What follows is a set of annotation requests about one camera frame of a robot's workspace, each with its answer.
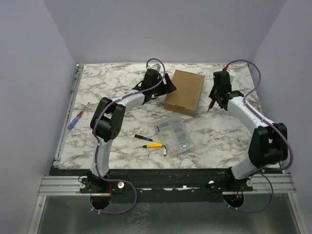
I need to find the brown cardboard express box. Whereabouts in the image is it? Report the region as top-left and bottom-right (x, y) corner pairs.
(163, 70), (205, 117)

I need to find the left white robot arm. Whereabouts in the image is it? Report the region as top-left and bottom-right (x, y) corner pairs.
(90, 64), (176, 193)

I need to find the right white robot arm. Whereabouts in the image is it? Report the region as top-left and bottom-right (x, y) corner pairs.
(209, 71), (288, 191)

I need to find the clear plastic screw organizer box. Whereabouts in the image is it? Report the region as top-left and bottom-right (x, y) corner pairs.
(156, 115), (194, 156)

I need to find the black green precision screwdriver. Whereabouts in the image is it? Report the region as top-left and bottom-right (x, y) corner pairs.
(135, 134), (154, 141)

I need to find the small metal hex key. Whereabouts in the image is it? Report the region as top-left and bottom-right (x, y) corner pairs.
(162, 145), (168, 156)

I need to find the red blue screwdriver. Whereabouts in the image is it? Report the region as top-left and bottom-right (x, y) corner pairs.
(67, 102), (90, 130)

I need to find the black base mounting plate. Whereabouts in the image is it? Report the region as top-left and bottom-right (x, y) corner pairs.
(80, 169), (253, 203)

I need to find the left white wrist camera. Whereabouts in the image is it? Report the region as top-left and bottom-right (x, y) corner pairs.
(146, 63), (161, 72)

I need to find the yellow handled screwdriver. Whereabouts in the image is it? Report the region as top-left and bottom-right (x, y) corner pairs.
(135, 143), (163, 149)

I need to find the left side metal rail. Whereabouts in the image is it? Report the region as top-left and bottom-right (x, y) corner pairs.
(53, 64), (84, 165)

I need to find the aluminium frame rail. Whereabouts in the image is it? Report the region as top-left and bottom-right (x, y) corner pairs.
(28, 174), (308, 234)

